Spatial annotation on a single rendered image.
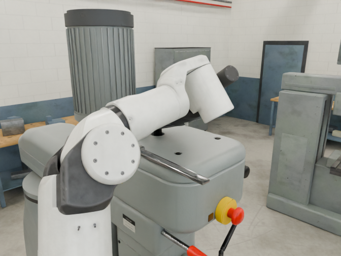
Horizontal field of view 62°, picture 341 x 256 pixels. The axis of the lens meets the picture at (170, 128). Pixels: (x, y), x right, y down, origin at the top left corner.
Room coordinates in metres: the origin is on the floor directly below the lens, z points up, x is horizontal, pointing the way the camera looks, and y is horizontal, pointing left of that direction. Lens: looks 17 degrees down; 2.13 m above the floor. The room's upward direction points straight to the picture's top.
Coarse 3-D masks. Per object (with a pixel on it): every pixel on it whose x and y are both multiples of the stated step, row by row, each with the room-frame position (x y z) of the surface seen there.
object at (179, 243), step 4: (164, 232) 0.56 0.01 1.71; (168, 236) 0.54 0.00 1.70; (172, 236) 0.54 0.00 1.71; (172, 240) 0.53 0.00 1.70; (176, 240) 0.53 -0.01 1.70; (180, 240) 0.53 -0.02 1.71; (180, 244) 0.52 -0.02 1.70; (184, 244) 0.51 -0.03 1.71; (184, 248) 0.51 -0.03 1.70; (188, 248) 0.50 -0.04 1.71; (192, 248) 0.49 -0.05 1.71; (196, 248) 0.50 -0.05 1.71; (188, 252) 0.49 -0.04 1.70; (192, 252) 0.49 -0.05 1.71; (196, 252) 0.48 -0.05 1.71; (200, 252) 0.48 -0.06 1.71
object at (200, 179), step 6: (144, 150) 0.58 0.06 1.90; (144, 156) 0.56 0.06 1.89; (150, 156) 0.55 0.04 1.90; (156, 156) 0.55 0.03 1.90; (156, 162) 0.53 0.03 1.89; (162, 162) 0.52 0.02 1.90; (168, 162) 0.52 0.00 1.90; (168, 168) 0.50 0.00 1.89; (174, 168) 0.49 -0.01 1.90; (180, 168) 0.49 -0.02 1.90; (180, 174) 0.48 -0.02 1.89; (186, 174) 0.47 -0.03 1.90; (192, 174) 0.46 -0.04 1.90; (198, 174) 0.46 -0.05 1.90; (192, 180) 0.45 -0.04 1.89; (198, 180) 0.44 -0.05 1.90; (204, 180) 0.44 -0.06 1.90
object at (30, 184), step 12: (24, 180) 1.09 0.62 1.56; (36, 180) 1.09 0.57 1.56; (24, 192) 1.02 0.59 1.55; (36, 192) 0.99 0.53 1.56; (24, 204) 1.06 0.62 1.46; (36, 204) 0.97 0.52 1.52; (24, 216) 1.07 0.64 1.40; (36, 216) 0.97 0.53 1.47; (24, 228) 1.09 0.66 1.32; (36, 228) 0.96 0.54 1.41; (24, 240) 1.11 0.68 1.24; (36, 240) 0.99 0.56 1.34; (36, 252) 1.00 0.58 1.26
